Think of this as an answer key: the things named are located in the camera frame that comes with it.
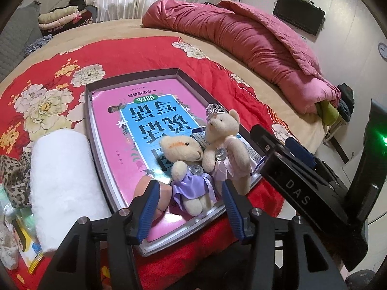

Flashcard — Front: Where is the black television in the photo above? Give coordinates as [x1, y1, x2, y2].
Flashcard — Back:
[273, 0, 326, 37]

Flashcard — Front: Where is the peach makeup sponge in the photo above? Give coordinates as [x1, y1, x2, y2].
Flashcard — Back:
[134, 178, 173, 221]

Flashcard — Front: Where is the shallow cardboard box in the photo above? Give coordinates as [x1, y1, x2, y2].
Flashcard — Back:
[83, 68, 267, 257]

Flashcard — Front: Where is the blue knitted cloth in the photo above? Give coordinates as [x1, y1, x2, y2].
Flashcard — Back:
[24, 35, 53, 55]

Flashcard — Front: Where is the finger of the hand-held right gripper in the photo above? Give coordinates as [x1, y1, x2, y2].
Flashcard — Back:
[284, 137, 345, 189]
[250, 124, 291, 158]

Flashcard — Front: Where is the dark bag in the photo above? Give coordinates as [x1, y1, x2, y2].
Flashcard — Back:
[337, 83, 355, 123]

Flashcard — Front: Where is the teddy bear pink dress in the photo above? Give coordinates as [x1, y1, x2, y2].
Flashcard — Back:
[202, 103, 256, 195]

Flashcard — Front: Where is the grey quilted headboard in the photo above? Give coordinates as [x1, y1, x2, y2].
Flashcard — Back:
[0, 3, 41, 76]

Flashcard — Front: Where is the leopard print cloth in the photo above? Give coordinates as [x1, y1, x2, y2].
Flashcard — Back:
[0, 151, 34, 209]

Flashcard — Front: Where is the white toilet paper roll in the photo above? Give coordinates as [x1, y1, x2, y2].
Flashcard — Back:
[30, 130, 111, 253]

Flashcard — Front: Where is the green plastic wrapper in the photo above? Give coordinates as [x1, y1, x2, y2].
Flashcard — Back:
[0, 184, 37, 233]

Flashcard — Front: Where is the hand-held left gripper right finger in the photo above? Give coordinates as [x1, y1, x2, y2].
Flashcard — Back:
[222, 180, 348, 290]

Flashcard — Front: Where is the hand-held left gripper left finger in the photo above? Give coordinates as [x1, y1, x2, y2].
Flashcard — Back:
[45, 180, 161, 290]

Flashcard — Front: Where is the pink quilt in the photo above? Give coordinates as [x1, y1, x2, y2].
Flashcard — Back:
[142, 0, 341, 115]

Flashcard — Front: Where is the pile of folded clothes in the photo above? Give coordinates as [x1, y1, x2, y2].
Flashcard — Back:
[38, 0, 97, 32]

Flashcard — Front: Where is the pink book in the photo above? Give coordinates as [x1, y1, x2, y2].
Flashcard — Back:
[91, 77, 260, 244]

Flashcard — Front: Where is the red floral blanket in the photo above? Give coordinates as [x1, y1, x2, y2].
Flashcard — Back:
[0, 35, 300, 290]

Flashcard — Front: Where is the beige bed sheet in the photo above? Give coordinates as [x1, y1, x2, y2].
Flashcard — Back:
[0, 18, 328, 158]

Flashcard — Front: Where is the green cloth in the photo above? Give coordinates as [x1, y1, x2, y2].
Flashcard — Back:
[316, 100, 341, 127]

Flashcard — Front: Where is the teddy bear purple dress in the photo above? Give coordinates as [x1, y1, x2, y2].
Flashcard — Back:
[159, 135, 216, 216]

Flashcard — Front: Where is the yellow wet wipes packet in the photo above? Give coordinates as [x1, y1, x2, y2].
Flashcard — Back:
[10, 217, 44, 274]

